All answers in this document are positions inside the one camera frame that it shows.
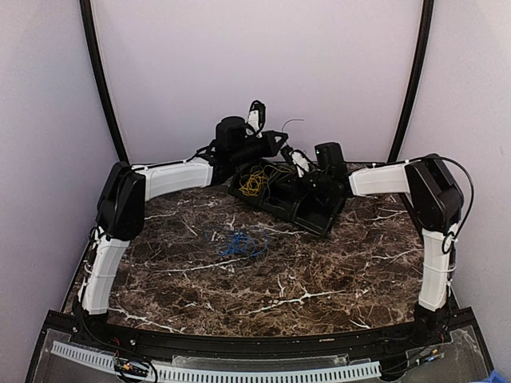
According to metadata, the black front rail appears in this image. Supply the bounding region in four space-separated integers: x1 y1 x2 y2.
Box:
85 317 418 360

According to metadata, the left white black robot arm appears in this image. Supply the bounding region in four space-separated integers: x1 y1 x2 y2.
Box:
77 116 288 315

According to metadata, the right black frame post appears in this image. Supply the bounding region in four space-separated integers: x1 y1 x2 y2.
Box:
386 0 435 163

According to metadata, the black frame post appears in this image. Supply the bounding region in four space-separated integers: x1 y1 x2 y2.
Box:
386 0 435 163
79 0 129 163

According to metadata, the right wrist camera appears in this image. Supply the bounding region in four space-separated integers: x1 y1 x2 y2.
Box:
280 145 312 178

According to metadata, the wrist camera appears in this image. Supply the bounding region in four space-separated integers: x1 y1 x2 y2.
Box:
280 145 312 178
245 100 266 138

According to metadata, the black three-compartment bin tray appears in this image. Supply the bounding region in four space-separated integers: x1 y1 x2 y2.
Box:
228 159 347 237

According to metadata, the left black frame post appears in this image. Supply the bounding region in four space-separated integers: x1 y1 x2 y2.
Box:
79 0 129 163

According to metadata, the white slotted cable duct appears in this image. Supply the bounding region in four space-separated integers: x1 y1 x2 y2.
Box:
50 342 381 382

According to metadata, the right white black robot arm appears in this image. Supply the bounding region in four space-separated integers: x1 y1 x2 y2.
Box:
281 142 473 314

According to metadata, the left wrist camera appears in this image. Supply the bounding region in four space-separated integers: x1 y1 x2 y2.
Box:
245 100 266 138

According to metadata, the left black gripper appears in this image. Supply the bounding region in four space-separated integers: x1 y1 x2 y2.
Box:
233 130 289 166

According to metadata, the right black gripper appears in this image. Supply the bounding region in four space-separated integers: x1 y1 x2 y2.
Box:
277 168 332 199

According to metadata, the blue object bottom corner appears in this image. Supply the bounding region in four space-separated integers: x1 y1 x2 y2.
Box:
484 370 510 383

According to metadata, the blue cable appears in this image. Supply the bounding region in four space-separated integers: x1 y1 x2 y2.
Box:
204 226 271 259

